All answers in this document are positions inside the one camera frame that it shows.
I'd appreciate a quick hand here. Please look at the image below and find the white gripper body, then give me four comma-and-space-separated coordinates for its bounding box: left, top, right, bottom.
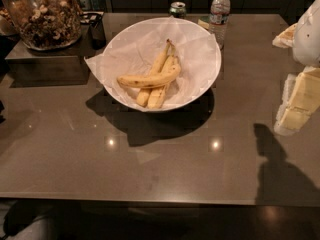
292, 0, 320, 67

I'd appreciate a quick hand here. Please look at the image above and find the white bowl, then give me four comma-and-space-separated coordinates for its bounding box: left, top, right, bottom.
97, 18, 221, 111

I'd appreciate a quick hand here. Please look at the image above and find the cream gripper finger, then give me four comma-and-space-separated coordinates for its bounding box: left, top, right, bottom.
274, 66, 320, 136
272, 23, 297, 48

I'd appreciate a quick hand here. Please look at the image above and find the green soda can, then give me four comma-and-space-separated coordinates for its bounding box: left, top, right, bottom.
169, 1, 186, 19

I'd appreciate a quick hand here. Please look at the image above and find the clear plastic water bottle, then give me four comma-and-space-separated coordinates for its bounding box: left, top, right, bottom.
209, 0, 231, 49

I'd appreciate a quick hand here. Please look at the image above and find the white paper liner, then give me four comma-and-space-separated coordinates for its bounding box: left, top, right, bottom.
86, 17, 221, 112

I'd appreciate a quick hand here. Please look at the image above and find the small black container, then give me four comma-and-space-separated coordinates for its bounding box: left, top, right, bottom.
81, 12, 106, 50

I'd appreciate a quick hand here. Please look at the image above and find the dark metal box stand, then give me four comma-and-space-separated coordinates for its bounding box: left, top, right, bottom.
5, 25, 96, 87

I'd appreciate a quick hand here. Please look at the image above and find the yellow banana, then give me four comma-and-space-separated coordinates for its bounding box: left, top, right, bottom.
117, 64, 181, 88
147, 45, 176, 109
136, 39, 171, 107

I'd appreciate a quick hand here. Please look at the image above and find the glass jar of nuts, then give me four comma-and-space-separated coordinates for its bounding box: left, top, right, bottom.
2, 0, 81, 51

